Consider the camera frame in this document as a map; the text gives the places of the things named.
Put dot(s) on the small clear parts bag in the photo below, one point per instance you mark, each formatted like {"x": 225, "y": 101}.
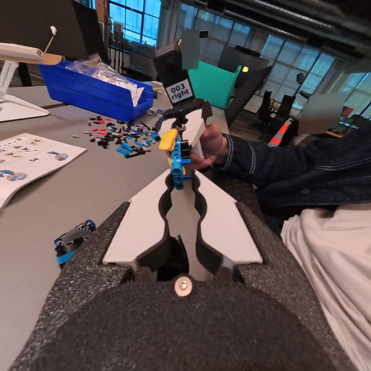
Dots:
{"x": 155, "y": 111}

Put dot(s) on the blue plastic bin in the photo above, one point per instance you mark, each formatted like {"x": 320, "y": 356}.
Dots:
{"x": 87, "y": 92}

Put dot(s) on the black partition panel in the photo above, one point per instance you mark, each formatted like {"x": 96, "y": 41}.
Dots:
{"x": 34, "y": 23}

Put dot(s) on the black tilted panel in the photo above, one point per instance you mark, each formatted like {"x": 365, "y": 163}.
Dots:
{"x": 249, "y": 92}

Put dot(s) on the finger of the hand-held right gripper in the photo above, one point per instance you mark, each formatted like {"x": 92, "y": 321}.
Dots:
{"x": 195, "y": 127}
{"x": 166, "y": 126}

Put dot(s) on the orange traffic cone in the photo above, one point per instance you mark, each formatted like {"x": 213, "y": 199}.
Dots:
{"x": 279, "y": 136}

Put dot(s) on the person's right hand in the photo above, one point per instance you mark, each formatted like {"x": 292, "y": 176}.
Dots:
{"x": 214, "y": 145}

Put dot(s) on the white garment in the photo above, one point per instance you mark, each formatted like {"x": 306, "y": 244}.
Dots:
{"x": 333, "y": 260}

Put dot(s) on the white desk lamp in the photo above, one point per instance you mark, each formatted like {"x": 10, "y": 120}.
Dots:
{"x": 17, "y": 110}

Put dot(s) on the black monitor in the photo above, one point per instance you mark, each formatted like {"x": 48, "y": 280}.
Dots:
{"x": 255, "y": 58}

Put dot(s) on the dark denim jacket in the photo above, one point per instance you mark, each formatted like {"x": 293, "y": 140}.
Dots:
{"x": 318, "y": 197}

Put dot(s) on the clear plastic bags bundle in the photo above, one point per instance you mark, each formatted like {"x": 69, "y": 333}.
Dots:
{"x": 107, "y": 78}

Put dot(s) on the open instruction booklet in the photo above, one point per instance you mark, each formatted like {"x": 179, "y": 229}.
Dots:
{"x": 29, "y": 162}

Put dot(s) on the pile of loose brick pieces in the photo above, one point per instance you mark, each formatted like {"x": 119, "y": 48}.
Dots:
{"x": 124, "y": 136}

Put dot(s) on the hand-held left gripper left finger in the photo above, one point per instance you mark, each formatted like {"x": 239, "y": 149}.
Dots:
{"x": 139, "y": 226}

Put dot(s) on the black office chair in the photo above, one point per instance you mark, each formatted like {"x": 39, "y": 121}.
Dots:
{"x": 262, "y": 110}
{"x": 285, "y": 107}

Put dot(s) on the blue yellow brick assembly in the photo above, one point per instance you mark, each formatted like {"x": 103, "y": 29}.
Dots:
{"x": 176, "y": 168}

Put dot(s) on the black blue gear brick assembly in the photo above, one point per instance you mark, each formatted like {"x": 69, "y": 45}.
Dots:
{"x": 72, "y": 237}

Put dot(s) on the teal plastic bin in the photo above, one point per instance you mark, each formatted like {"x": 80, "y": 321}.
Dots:
{"x": 214, "y": 84}

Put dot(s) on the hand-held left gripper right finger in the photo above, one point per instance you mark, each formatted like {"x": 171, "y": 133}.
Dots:
{"x": 229, "y": 229}

